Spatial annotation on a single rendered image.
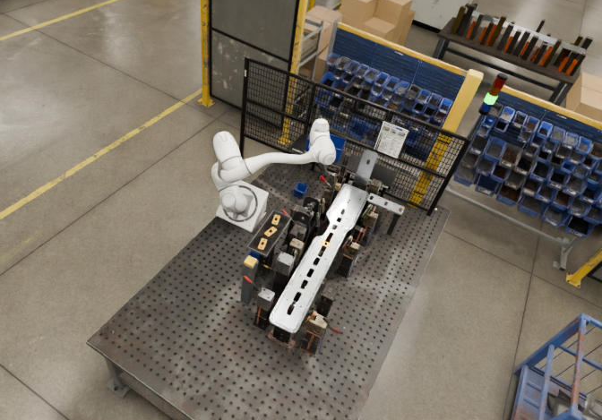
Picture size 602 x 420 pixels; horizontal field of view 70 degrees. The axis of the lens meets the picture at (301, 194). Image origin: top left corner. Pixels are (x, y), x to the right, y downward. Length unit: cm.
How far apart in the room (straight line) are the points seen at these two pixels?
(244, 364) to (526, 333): 272
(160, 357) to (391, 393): 181
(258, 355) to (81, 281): 185
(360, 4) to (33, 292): 538
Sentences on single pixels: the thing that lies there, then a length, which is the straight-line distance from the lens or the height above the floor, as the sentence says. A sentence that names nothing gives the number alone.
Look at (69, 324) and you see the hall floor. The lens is 393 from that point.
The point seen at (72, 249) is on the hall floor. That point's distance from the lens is 434.
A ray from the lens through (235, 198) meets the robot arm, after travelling 314.
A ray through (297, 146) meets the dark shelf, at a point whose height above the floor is 103.
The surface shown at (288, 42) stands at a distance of 474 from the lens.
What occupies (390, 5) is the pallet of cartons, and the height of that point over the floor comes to 98.
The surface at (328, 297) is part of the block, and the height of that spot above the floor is 103.
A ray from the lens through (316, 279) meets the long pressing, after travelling 283.
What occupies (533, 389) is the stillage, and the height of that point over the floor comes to 16.
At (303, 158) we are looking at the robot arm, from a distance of 247.
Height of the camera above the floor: 332
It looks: 45 degrees down
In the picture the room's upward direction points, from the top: 12 degrees clockwise
